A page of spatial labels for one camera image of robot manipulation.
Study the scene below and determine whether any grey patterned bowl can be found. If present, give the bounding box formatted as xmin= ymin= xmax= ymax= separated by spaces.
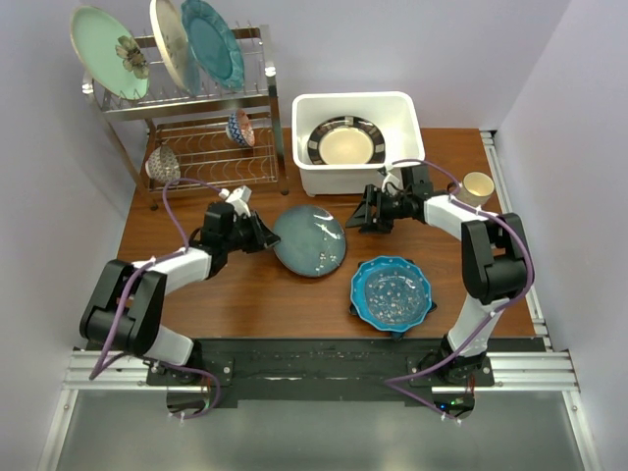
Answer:
xmin=144 ymin=145 xmax=181 ymax=184

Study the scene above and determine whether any cream mug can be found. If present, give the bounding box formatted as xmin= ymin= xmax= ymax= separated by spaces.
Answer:
xmin=446 ymin=172 xmax=495 ymax=210

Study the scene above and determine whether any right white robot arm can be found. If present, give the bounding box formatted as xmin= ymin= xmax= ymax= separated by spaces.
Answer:
xmin=346 ymin=159 xmax=535 ymax=389

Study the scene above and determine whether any mint floral plate on rack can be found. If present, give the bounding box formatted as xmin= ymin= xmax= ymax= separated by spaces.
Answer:
xmin=70 ymin=5 xmax=149 ymax=101

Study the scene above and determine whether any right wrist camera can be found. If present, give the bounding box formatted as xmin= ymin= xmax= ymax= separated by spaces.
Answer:
xmin=378 ymin=165 xmax=402 ymax=196

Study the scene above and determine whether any cream plate on rack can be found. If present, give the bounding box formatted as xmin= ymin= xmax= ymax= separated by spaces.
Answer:
xmin=149 ymin=0 xmax=191 ymax=92

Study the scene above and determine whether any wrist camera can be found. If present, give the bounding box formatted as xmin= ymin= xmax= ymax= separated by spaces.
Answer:
xmin=219 ymin=185 xmax=252 ymax=217
xmin=378 ymin=165 xmax=402 ymax=196

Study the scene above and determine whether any dark blue glazed plate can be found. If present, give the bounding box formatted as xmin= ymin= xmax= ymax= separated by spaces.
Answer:
xmin=273 ymin=205 xmax=347 ymax=278

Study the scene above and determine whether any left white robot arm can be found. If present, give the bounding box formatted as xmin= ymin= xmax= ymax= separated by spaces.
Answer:
xmin=79 ymin=202 xmax=281 ymax=385

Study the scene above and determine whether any metal dish rack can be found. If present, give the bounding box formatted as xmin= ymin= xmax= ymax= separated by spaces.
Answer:
xmin=81 ymin=25 xmax=288 ymax=211

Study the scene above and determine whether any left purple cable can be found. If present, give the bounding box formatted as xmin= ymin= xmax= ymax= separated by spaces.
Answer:
xmin=87 ymin=177 xmax=232 ymax=421

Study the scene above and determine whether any teal plate on rack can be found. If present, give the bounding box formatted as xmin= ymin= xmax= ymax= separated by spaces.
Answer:
xmin=181 ymin=0 xmax=244 ymax=91

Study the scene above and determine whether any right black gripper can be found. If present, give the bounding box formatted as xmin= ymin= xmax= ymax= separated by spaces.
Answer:
xmin=344 ymin=184 xmax=411 ymax=236

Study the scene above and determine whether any white plastic bin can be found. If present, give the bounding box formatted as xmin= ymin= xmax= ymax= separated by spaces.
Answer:
xmin=291 ymin=91 xmax=426 ymax=196

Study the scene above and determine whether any blue patterned bowl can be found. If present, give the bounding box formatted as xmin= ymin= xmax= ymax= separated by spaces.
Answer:
xmin=226 ymin=109 xmax=255 ymax=148

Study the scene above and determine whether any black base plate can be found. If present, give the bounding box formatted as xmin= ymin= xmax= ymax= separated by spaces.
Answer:
xmin=145 ymin=337 xmax=497 ymax=408

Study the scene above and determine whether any black striped plate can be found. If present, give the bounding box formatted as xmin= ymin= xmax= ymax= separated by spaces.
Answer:
xmin=306 ymin=116 xmax=386 ymax=166

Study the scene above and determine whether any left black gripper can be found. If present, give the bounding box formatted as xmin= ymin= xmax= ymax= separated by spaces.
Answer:
xmin=223 ymin=209 xmax=280 ymax=254

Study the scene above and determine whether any blue scalloped plate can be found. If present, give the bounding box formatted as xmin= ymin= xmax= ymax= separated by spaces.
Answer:
xmin=349 ymin=256 xmax=438 ymax=341

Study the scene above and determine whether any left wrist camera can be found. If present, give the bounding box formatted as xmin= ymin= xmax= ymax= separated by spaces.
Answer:
xmin=219 ymin=185 xmax=252 ymax=217

